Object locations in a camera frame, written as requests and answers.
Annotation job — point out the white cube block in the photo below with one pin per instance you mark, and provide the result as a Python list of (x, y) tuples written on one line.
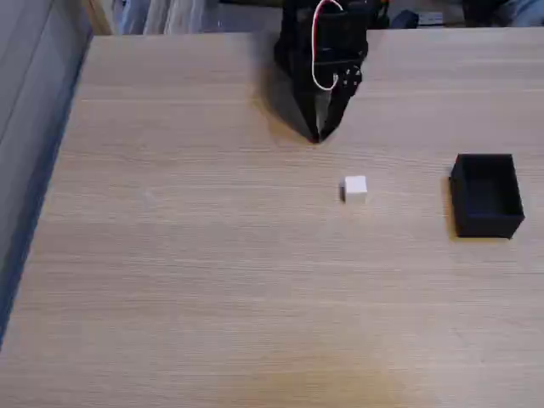
[(355, 189)]

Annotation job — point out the black open box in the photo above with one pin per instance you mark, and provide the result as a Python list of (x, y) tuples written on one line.
[(486, 212)]

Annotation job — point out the small black object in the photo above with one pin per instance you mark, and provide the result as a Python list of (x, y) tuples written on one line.
[(404, 20)]

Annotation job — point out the white hanging fabric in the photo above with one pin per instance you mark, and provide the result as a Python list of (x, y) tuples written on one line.
[(170, 16)]

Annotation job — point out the blue fabric item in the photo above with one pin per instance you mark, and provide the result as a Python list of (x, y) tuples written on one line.
[(529, 13)]

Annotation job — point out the wooden post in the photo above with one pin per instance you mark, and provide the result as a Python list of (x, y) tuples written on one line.
[(98, 17)]

